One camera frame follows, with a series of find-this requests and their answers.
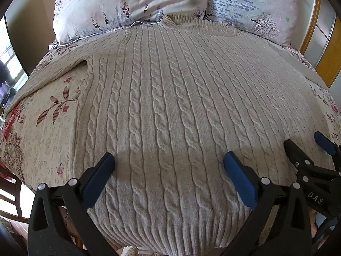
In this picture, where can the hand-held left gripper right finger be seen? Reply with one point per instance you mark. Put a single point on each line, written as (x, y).
(239, 178)

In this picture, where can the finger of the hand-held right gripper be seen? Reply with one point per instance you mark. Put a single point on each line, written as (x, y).
(294, 153)
(323, 141)

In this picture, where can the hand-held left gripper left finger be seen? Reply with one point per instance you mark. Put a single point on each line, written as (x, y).
(98, 181)

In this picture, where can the red floral bed sheet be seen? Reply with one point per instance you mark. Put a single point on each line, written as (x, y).
(40, 138)

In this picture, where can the wooden chair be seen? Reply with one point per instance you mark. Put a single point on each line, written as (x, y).
(14, 192)

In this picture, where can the blue sprig floral pillow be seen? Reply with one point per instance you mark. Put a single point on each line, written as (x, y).
(253, 8)

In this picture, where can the window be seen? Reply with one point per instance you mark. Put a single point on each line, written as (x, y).
(9, 56)

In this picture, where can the pink floral pillow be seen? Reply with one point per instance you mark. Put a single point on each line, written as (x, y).
(128, 2)

